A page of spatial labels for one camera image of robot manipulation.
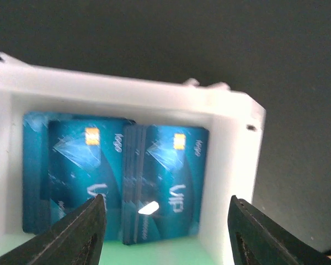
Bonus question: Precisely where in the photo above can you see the blue vip card stack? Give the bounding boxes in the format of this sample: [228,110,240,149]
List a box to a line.
[23,112,132,241]
[122,124,210,245]

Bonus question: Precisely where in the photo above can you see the blue VIP card front stack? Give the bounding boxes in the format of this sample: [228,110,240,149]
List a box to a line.
[122,124,210,245]

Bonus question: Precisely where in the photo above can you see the blue VIP card rear stack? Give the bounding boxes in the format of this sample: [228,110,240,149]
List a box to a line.
[23,112,132,241]

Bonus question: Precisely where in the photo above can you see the white bin with blue cards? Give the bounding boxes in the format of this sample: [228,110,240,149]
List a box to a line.
[0,53,265,264]

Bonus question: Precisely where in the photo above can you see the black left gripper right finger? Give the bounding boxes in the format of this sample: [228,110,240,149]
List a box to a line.
[227,195,331,264]

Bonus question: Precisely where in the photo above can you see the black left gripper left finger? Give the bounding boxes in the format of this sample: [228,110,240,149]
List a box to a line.
[0,194,106,264]

